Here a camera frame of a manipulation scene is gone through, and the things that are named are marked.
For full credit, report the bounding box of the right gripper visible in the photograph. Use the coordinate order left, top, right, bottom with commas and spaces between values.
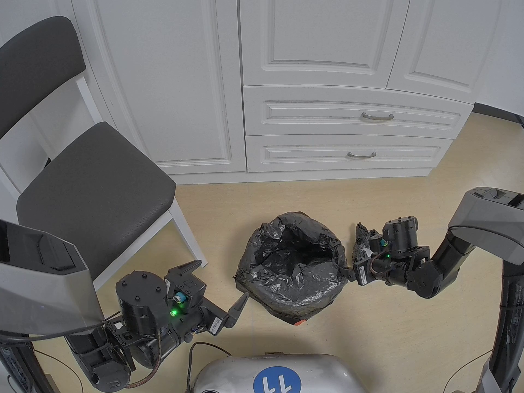
340, 260, 385, 287

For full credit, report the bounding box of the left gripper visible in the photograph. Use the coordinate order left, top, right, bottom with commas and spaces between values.
166, 260, 250, 345

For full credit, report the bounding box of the black plastic bag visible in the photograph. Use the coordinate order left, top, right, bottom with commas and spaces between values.
233, 211, 349, 326

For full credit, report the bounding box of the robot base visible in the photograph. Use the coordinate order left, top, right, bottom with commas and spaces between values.
192, 354, 367, 393

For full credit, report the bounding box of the crumpled black plastic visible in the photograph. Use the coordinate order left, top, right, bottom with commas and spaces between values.
354, 221, 383, 263

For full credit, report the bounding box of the white chair dark grey seat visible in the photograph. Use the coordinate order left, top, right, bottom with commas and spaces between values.
0, 16, 209, 291

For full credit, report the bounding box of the white wardrobe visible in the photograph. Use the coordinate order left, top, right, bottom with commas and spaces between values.
65, 0, 508, 185

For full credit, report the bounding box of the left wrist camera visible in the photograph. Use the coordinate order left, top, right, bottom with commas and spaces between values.
165, 275, 207, 316

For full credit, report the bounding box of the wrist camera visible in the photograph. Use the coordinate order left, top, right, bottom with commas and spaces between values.
368, 236, 390, 259
165, 275, 207, 316

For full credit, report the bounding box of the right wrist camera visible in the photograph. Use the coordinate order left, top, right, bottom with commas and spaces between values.
368, 236, 390, 259

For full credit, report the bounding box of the black cable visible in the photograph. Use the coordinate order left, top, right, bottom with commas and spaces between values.
35, 350, 80, 393
444, 350, 498, 393
186, 341, 233, 393

